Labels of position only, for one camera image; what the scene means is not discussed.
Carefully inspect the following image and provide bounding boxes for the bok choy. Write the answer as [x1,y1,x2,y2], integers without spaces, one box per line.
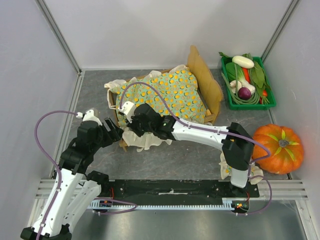
[225,62,256,94]

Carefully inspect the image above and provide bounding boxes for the green long beans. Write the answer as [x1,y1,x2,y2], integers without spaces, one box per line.
[221,73,259,105]

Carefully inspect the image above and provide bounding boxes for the white eggplant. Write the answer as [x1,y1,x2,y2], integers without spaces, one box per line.
[232,55,255,69]

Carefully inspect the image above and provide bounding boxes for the green spinach leaves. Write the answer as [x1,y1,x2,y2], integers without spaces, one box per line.
[218,51,270,91]

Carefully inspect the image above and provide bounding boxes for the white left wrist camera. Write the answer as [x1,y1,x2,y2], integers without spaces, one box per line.
[76,108,103,126]

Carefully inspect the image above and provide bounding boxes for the purple onion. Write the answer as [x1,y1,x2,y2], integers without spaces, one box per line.
[237,87,252,100]

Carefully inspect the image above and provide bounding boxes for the green plastic crate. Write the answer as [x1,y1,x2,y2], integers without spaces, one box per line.
[219,52,277,110]

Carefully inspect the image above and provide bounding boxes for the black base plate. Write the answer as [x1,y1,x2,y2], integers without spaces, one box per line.
[100,179,260,206]

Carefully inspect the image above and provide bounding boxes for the small lemon print pillow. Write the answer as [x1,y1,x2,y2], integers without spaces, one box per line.
[219,152,264,189]

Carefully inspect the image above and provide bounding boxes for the wooden pet bed frame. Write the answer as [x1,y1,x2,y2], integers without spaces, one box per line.
[119,46,223,143]

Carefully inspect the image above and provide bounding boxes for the lemon print cushion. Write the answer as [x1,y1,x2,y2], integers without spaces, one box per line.
[104,65,206,152]

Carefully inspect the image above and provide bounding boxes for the white mushroom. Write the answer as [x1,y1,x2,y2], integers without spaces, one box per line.
[229,80,238,94]

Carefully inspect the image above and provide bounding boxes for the orange carrot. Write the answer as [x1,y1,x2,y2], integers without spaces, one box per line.
[242,67,251,84]

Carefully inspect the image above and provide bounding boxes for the white cable duct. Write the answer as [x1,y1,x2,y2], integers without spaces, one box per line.
[87,199,249,212]

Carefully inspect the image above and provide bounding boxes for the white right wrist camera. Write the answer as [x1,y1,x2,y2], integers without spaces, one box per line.
[118,101,136,123]

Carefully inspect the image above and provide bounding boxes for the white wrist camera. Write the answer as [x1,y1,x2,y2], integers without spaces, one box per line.
[76,108,103,126]
[118,101,136,123]

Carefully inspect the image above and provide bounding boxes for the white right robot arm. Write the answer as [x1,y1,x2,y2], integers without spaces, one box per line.
[118,101,254,197]

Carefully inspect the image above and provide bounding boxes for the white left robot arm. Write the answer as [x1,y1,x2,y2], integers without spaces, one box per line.
[20,116,124,240]

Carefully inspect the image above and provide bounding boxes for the orange pumpkin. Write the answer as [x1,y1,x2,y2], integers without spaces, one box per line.
[253,124,304,175]

